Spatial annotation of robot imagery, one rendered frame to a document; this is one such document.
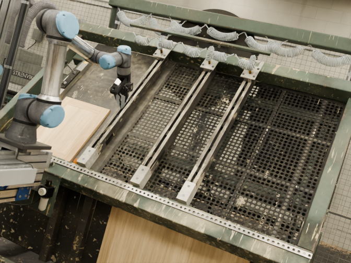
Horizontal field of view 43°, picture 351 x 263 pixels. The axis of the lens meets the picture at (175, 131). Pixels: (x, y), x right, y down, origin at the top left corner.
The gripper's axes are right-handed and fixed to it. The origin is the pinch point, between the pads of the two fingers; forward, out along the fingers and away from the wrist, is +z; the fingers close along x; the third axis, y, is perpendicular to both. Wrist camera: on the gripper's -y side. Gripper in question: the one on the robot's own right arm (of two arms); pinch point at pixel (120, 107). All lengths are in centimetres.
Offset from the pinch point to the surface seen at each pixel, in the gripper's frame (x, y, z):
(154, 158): -24.4, -0.4, 26.3
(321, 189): -117, 12, 20
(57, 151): 39, -10, 38
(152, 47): 24, 84, -9
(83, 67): 66, 57, 9
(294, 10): 6, 553, 43
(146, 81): 12, 54, 5
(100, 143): 12.8, -1.7, 28.0
